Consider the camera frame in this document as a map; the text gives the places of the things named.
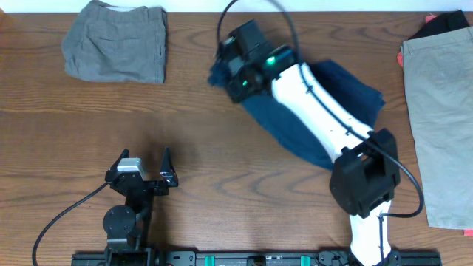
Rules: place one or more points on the black garment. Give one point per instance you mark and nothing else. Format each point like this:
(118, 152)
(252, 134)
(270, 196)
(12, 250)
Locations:
(443, 23)

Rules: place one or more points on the folded grey shorts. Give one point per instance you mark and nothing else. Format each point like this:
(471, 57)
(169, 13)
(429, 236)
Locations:
(117, 44)

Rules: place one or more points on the navy blue shorts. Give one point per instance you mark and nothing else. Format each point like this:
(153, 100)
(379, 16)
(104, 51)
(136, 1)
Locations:
(360, 100)

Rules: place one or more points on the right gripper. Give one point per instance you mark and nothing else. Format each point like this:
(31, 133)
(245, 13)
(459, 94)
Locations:
(225, 55)

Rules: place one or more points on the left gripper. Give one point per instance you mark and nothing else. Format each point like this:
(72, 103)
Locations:
(146, 183)

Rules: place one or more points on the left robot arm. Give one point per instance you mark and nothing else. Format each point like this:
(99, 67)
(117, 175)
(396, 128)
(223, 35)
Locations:
(127, 225)

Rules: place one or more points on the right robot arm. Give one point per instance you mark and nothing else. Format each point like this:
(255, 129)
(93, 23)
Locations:
(295, 106)

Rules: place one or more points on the beige khaki shorts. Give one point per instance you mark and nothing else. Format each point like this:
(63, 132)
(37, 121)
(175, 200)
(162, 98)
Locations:
(439, 125)

